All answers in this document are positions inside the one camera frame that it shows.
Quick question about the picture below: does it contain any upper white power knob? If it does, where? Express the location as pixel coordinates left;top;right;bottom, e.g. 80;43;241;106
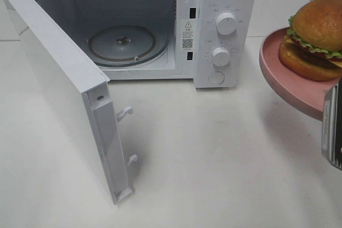
215;10;237;35

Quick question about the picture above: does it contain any pink plate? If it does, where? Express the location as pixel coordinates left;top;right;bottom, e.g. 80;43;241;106
259;27;339;121

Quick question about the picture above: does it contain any white timer knob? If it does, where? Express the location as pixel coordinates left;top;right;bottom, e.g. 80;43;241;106
212;47;230;67

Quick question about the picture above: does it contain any glass turntable plate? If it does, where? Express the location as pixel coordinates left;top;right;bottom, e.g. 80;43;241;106
88;25;170;67

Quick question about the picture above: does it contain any burger with lettuce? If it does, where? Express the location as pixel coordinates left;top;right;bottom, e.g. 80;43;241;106
279;0;341;82

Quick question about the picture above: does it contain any round white door button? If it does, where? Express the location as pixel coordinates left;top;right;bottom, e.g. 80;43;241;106
208;72;224;84

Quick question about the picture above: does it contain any white microwave oven body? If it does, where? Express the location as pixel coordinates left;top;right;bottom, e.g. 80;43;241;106
34;0;254;88

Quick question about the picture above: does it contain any white microwave door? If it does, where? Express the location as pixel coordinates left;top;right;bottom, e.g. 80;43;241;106
4;0;137;203

